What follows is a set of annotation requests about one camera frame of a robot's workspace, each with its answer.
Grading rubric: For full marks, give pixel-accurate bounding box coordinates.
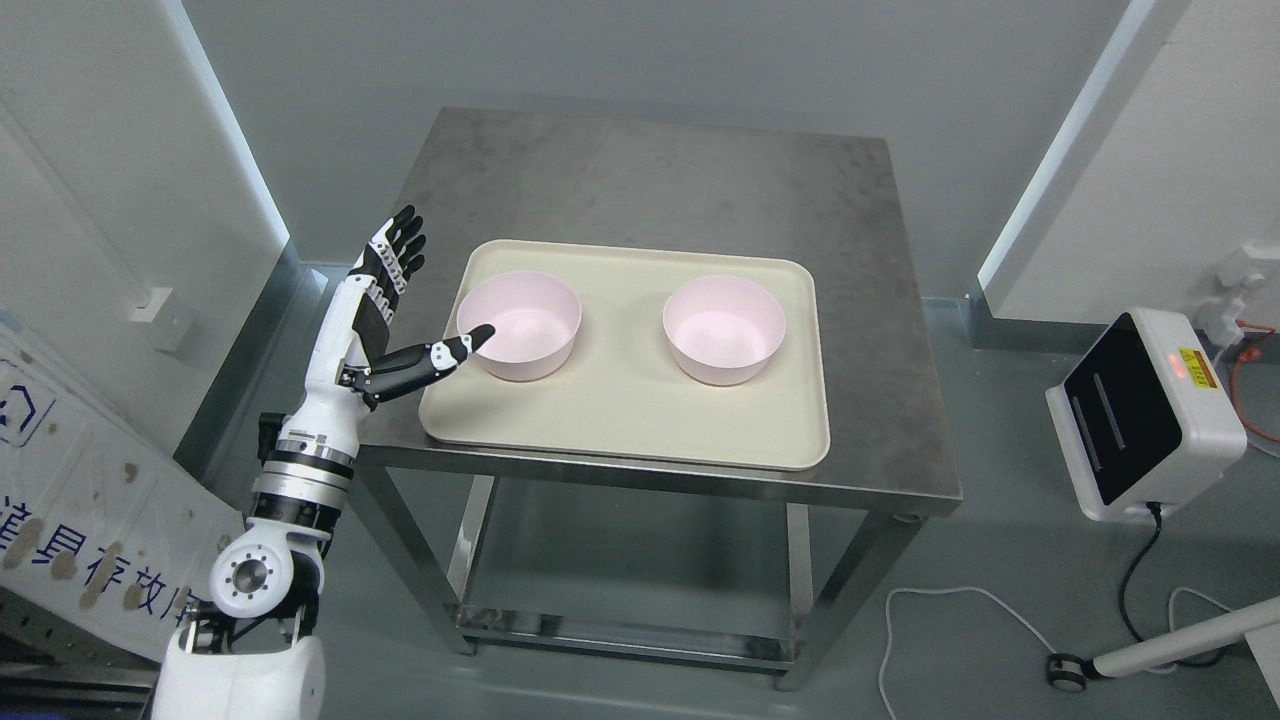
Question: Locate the white cable on floor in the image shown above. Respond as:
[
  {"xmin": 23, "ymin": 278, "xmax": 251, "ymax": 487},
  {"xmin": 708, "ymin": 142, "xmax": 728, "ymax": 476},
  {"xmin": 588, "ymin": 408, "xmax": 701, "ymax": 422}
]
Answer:
[{"xmin": 878, "ymin": 585, "xmax": 1242, "ymax": 720}]

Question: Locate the pink bowl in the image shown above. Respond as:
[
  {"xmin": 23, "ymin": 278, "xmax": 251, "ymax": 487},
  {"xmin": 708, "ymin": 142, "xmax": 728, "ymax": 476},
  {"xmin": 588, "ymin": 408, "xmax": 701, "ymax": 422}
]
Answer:
[
  {"xmin": 454, "ymin": 270, "xmax": 584, "ymax": 382},
  {"xmin": 660, "ymin": 274, "xmax": 787, "ymax": 387}
]

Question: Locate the white wall outlet right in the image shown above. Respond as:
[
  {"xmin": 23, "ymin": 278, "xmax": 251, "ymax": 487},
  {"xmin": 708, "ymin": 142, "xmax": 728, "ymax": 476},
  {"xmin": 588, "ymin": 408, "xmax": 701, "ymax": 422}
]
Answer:
[{"xmin": 1193, "ymin": 243, "xmax": 1279, "ymax": 348}]

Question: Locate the white black box device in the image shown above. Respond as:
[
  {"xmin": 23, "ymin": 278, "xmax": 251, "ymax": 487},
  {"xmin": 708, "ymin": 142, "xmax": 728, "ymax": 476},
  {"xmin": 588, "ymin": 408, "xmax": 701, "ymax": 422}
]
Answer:
[{"xmin": 1044, "ymin": 307, "xmax": 1247, "ymax": 524}]

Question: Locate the wall socket box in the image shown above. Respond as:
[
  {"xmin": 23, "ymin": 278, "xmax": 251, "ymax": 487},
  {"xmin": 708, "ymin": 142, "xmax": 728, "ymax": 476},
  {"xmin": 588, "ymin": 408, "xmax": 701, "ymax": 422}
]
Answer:
[{"xmin": 128, "ymin": 286, "xmax": 195, "ymax": 354}]

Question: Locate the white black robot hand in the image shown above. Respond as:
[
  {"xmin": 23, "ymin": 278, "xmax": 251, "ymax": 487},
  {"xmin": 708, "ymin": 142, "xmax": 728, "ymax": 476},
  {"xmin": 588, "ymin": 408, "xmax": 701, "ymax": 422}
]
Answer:
[{"xmin": 291, "ymin": 204, "xmax": 497, "ymax": 436}]

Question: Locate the white sign board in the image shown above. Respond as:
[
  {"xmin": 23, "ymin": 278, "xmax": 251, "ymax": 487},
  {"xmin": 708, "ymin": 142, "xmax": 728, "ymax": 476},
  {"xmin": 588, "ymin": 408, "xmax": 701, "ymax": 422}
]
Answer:
[{"xmin": 1, "ymin": 316, "xmax": 242, "ymax": 661}]

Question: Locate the orange cable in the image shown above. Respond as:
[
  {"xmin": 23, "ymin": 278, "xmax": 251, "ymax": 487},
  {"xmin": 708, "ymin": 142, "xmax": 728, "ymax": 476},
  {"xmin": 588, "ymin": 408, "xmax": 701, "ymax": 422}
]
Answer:
[{"xmin": 1228, "ymin": 322, "xmax": 1280, "ymax": 445}]

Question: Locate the white stand leg with caster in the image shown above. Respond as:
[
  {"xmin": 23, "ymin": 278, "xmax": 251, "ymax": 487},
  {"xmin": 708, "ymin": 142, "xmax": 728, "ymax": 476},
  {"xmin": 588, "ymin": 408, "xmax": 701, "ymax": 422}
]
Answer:
[{"xmin": 1044, "ymin": 597, "xmax": 1279, "ymax": 700}]

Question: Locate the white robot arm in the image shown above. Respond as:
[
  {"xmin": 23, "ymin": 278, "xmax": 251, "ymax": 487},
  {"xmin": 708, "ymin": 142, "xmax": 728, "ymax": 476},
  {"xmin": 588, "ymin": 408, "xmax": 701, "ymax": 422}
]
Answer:
[{"xmin": 152, "ymin": 411, "xmax": 358, "ymax": 719}]

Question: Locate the black power cable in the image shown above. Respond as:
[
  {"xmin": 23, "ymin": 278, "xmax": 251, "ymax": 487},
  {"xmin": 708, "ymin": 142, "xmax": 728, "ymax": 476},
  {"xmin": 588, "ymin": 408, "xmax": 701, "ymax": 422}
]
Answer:
[{"xmin": 1117, "ymin": 503, "xmax": 1229, "ymax": 669}]

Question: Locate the stainless steel table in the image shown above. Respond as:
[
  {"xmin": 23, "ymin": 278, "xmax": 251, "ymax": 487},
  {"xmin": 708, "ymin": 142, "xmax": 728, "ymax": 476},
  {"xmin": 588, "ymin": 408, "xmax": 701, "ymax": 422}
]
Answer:
[{"xmin": 347, "ymin": 108, "xmax": 963, "ymax": 694}]

